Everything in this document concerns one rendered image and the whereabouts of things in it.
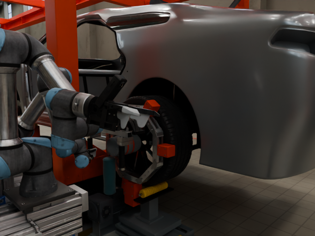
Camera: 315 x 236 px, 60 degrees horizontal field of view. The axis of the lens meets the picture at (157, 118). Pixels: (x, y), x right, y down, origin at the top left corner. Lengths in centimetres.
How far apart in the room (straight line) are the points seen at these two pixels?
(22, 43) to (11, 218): 66
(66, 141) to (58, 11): 132
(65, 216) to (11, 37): 76
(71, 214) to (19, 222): 22
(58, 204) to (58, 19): 127
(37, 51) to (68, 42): 96
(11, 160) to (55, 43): 113
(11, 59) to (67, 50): 103
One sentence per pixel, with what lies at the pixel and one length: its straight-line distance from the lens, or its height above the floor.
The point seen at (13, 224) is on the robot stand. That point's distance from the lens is 125.
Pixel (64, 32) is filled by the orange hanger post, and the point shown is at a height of 162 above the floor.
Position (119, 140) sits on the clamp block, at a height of 93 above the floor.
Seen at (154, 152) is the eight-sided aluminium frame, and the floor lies 83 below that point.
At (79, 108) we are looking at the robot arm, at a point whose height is 120.
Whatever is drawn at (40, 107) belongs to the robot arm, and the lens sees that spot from 169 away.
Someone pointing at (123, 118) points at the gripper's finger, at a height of 118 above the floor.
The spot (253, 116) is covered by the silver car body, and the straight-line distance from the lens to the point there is 159.
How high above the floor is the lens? 128
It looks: 7 degrees down
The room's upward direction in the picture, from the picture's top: straight up
